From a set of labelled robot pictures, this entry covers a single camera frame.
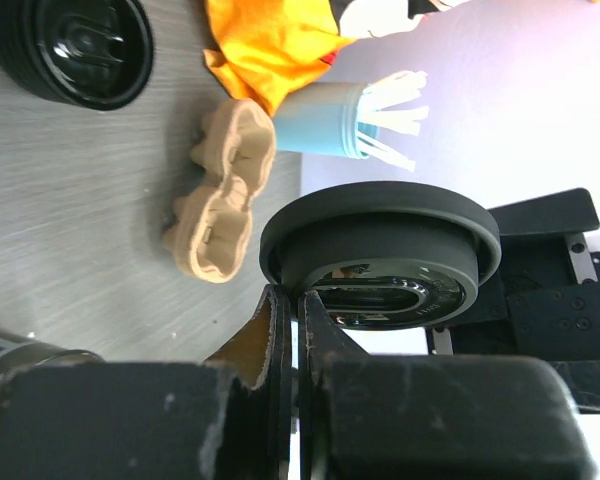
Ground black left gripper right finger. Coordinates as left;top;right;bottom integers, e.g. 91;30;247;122
297;291;368;479

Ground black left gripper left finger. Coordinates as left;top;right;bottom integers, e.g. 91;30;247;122
207;286;293;479

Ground translucent single black cup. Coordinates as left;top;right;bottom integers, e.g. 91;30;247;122
0;332;104;384

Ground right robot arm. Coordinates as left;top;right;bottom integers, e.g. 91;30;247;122
426;188;600;413

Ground black coffee cup far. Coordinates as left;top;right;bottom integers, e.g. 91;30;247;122
0;0;154;111

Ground blue straw holder cup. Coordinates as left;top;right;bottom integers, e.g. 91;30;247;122
273;82;379;159

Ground white wrapped straws bundle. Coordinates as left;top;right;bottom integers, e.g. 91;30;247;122
354;70;429;172

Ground orange Mickey Mouse pillow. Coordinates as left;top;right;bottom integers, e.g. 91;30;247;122
202;0;476;117

